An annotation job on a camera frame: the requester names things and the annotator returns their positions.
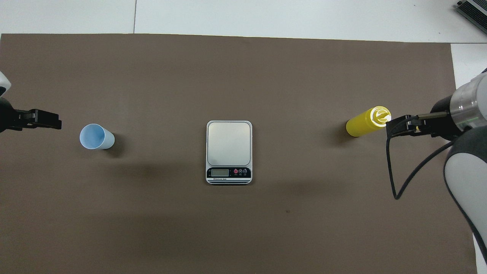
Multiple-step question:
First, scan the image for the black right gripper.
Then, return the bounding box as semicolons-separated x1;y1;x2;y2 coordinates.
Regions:
386;95;462;140

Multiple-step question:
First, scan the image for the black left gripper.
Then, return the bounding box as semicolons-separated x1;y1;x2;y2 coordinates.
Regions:
0;97;62;133

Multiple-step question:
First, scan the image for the brown table mat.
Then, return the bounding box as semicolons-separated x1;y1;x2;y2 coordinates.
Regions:
0;33;478;274

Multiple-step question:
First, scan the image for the light blue plastic cup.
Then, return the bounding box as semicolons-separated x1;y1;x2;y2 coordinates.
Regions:
79;124;115;150

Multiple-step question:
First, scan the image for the yellow squeeze bottle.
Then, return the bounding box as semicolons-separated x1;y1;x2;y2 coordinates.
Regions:
345;106;420;137

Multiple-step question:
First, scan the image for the silver digital kitchen scale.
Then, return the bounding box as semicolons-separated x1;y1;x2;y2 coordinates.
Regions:
206;120;253;185

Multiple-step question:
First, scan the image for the grey finned metal device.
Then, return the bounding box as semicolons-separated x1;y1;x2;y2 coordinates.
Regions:
456;0;487;35

